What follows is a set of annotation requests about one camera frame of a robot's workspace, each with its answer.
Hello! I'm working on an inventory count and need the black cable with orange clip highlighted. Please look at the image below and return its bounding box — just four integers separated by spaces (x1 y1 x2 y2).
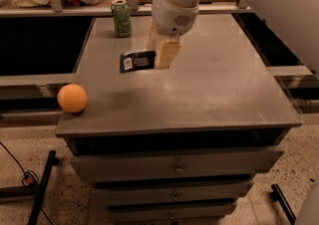
0 140 54 225

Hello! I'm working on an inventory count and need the bottom grey drawer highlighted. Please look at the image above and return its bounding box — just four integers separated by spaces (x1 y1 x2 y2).
106 201 236 223

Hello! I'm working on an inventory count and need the orange ball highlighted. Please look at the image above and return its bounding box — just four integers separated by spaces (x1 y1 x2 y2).
57 84 88 113

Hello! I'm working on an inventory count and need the green soda can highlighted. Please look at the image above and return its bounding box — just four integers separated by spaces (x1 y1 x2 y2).
111 0 132 37

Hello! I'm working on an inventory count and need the grey metal rail frame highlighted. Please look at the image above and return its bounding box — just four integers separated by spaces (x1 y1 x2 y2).
0 0 252 18

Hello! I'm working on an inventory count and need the dark blue rxbar wrapper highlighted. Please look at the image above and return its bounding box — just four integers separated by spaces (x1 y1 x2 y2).
120 51 157 74

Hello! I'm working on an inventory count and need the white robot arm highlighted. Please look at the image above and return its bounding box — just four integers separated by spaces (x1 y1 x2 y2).
148 0 319 71

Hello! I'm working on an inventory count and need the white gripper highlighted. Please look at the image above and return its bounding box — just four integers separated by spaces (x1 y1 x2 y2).
146 0 198 70

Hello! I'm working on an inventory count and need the black stand leg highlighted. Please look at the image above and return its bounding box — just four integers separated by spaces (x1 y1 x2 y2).
28 150 59 225
270 184 296 225

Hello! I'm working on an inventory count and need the middle grey drawer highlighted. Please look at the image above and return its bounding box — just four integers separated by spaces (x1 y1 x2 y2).
92 179 253 206

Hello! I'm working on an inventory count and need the grey drawer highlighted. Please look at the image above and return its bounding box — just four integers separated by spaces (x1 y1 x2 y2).
71 146 283 183
106 201 236 223
92 179 253 206

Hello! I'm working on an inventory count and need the black stand leg right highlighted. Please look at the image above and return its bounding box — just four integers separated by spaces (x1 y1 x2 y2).
270 184 296 225

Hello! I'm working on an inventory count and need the top grey drawer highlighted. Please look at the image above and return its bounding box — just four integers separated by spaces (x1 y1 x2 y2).
71 146 283 183

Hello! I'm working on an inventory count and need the grey drawer cabinet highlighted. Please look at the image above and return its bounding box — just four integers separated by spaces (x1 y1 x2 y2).
57 15 301 216

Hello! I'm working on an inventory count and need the black stand leg left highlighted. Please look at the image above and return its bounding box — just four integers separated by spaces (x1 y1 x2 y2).
28 150 59 225

